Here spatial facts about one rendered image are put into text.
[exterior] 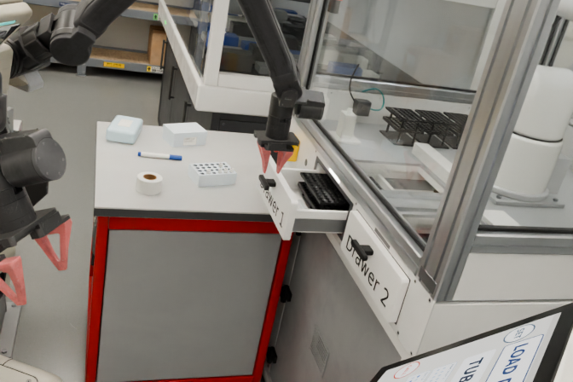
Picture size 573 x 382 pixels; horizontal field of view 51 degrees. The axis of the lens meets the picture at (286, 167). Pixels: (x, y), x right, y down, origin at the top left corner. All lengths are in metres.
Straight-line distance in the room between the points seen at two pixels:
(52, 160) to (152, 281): 0.99
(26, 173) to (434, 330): 0.78
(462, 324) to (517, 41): 0.55
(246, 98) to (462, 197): 1.36
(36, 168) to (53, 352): 1.56
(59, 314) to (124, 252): 0.81
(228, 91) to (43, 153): 1.51
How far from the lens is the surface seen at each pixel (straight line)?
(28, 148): 0.83
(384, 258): 1.29
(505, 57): 1.03
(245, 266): 1.81
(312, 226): 1.49
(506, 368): 0.71
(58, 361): 2.30
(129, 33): 5.69
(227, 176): 1.81
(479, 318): 1.25
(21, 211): 0.89
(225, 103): 2.29
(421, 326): 1.21
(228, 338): 1.96
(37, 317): 2.48
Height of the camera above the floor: 1.55
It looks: 23 degrees down
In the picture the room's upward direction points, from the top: 12 degrees clockwise
